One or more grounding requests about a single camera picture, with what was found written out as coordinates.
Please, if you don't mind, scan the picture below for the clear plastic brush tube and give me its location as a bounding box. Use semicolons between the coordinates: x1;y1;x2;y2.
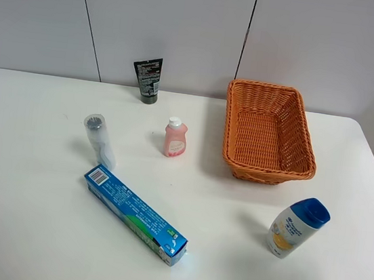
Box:
84;114;117;171

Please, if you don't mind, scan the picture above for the orange wicker basket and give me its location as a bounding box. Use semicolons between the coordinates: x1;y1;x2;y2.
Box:
222;79;317;185

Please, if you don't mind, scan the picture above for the blue toothpaste box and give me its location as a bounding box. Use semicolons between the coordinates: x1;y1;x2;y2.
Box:
84;164;188;266

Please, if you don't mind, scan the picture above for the pink soap bottle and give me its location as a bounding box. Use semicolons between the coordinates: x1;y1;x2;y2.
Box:
164;117;188;157

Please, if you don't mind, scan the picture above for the black cosmetic tube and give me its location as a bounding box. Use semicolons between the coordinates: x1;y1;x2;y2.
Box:
133;58;163;104

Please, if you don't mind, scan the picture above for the white blue-capped shampoo bottle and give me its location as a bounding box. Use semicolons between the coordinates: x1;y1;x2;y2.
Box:
266;198;331;259

